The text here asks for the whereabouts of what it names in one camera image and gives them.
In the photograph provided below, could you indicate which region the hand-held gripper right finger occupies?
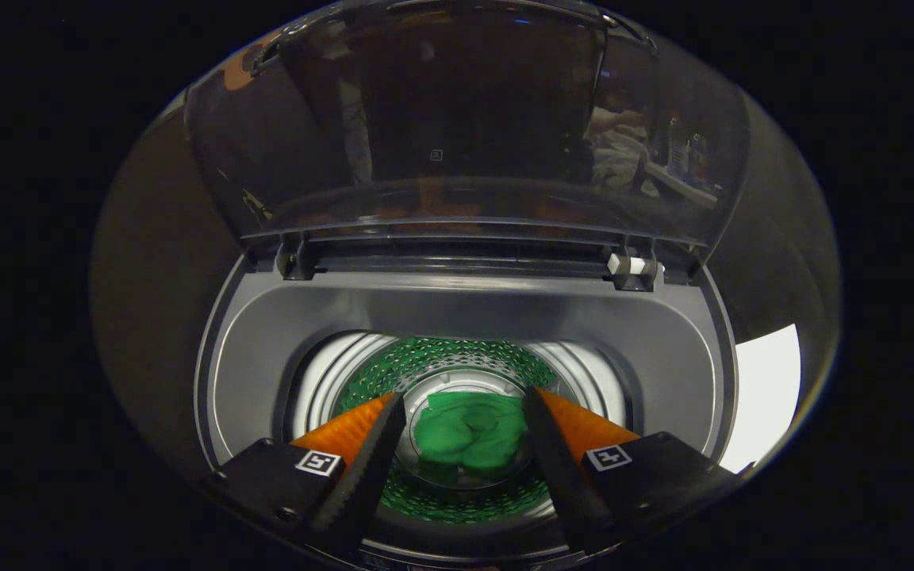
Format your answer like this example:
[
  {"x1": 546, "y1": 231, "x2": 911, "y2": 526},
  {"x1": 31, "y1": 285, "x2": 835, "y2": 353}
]
[{"x1": 521, "y1": 386, "x2": 753, "y2": 558}]

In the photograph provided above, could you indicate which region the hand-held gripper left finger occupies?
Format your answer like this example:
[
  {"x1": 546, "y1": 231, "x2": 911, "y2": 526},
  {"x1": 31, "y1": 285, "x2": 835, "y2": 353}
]
[{"x1": 202, "y1": 391, "x2": 409, "y2": 558}]

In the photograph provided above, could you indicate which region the green polo shirt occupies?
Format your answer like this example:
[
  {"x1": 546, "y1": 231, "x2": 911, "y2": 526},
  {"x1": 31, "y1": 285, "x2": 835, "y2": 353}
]
[{"x1": 412, "y1": 391, "x2": 529, "y2": 478}]

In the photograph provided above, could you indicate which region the dark washing machine lid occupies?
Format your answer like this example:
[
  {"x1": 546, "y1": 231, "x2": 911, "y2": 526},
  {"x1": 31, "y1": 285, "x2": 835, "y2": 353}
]
[{"x1": 183, "y1": 0, "x2": 753, "y2": 248}]

